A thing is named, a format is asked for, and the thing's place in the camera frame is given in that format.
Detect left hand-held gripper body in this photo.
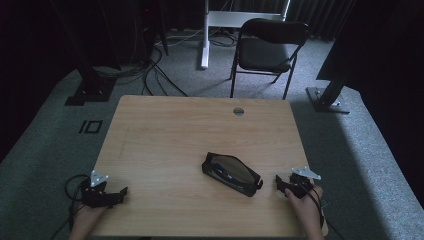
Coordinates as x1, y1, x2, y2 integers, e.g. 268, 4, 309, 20
80, 169, 118, 210

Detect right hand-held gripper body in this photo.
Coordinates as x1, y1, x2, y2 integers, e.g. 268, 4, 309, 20
284, 166, 322, 200

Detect black pencil case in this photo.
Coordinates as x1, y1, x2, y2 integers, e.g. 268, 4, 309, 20
201, 151, 264, 198

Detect person's right hand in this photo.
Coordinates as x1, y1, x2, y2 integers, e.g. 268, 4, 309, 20
284, 185, 325, 223

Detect person's left hand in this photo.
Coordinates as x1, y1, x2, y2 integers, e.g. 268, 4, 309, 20
73, 203, 108, 232

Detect blue pen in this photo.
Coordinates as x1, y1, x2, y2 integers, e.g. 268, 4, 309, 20
213, 161, 238, 183

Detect black stand with grey base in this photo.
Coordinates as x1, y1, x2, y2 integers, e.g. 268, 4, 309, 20
305, 64, 355, 115

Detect black folding chair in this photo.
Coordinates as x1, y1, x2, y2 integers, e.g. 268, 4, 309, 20
229, 17, 311, 101

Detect black cloth drape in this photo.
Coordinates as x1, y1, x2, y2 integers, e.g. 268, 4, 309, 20
0, 0, 123, 164
315, 0, 424, 209

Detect dark pleated curtain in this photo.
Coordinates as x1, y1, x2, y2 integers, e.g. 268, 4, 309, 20
213, 0, 356, 42

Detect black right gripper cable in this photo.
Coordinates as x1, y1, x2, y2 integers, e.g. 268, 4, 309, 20
298, 181, 346, 240

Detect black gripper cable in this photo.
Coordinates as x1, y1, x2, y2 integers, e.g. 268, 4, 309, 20
49, 174, 92, 240
298, 181, 346, 240

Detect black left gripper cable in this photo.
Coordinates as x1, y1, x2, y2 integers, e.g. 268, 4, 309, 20
49, 174, 92, 240

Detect black stand with base plate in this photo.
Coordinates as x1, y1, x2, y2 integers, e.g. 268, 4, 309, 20
49, 0, 116, 107

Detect black floor cable bundle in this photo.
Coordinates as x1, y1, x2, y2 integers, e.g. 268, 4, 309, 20
93, 28, 190, 98

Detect white floor cable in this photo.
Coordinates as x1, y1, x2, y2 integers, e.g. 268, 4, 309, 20
155, 27, 205, 48

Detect white desk frame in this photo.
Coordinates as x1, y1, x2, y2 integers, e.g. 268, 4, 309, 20
199, 0, 292, 70

